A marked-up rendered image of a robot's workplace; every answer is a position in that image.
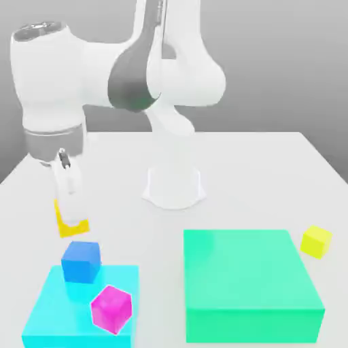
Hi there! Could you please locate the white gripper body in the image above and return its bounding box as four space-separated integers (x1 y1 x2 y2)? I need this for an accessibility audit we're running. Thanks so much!
51 155 86 227

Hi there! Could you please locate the large cyan box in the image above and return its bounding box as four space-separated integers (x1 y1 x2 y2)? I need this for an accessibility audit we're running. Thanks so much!
21 264 140 348

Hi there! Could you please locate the small magenta cube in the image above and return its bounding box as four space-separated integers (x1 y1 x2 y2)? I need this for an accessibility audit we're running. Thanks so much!
90 284 133 336

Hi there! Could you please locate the small yellow cube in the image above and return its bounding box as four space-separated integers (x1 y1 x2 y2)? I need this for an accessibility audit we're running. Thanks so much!
300 224 334 260

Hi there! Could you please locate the small orange cube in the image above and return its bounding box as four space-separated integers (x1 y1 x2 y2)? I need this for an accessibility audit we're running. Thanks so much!
53 198 90 239

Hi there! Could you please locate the large green box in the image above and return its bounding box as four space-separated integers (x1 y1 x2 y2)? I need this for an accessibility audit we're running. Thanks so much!
183 229 326 345

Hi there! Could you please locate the small blue cube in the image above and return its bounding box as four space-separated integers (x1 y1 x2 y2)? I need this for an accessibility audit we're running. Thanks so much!
60 240 102 285

